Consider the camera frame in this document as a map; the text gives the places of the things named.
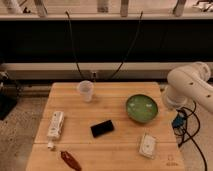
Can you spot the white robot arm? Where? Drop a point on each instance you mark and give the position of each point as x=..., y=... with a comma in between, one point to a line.
x=189, y=82

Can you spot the black rectangular eraser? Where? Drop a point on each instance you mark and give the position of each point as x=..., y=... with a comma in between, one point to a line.
x=102, y=128

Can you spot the blue cable connector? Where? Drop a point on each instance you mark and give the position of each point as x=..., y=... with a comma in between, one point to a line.
x=178, y=121

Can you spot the small white cap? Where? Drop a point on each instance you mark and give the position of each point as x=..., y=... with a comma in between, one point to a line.
x=50, y=145

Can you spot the green ceramic bowl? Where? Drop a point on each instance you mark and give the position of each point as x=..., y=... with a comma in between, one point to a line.
x=141, y=108

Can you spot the black object at left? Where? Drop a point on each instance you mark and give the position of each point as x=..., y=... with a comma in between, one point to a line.
x=7, y=103

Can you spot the clear plastic cup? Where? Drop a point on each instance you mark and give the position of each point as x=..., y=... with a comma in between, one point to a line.
x=85, y=89

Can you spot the white square packet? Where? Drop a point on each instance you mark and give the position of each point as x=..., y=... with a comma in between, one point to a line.
x=147, y=146

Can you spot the white rectangular box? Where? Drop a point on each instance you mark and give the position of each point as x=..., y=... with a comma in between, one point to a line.
x=55, y=126

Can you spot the wall power outlet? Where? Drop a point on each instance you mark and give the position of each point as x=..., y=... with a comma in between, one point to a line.
x=94, y=75

